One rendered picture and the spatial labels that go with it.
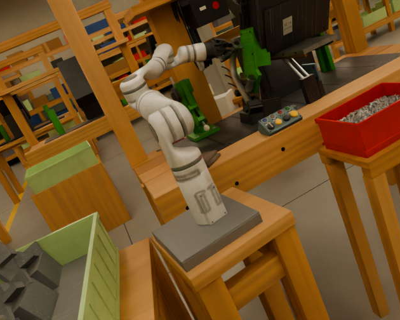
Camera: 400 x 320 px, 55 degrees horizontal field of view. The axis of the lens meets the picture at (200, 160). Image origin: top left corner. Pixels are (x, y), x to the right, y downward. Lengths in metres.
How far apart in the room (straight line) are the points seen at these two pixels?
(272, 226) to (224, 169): 0.44
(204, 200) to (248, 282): 0.24
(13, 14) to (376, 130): 10.92
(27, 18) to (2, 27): 0.68
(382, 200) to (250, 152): 0.47
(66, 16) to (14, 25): 9.79
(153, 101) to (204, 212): 0.35
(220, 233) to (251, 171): 0.50
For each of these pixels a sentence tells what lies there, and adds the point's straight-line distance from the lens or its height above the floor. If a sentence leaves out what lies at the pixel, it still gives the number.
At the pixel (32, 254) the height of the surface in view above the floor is 0.96.
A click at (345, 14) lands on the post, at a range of 2.40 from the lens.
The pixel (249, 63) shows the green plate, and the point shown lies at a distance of 1.71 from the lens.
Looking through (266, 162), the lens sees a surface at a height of 0.82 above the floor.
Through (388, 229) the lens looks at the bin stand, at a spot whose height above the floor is 0.54.
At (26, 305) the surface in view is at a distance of 1.13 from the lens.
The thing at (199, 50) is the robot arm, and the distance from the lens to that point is 1.68.
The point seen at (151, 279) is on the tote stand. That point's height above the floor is 0.79.
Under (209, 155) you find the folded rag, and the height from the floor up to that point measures 0.93.
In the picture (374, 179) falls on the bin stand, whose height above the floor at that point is 0.73.
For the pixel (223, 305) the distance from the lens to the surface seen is 1.03.
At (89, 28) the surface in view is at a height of 2.11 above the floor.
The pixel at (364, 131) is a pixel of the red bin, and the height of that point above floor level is 0.89.
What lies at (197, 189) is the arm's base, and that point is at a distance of 1.02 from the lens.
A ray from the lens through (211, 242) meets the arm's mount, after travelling 0.98.
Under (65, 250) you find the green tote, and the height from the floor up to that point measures 0.89.
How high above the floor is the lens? 1.37
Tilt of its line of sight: 18 degrees down
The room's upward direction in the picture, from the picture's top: 24 degrees counter-clockwise
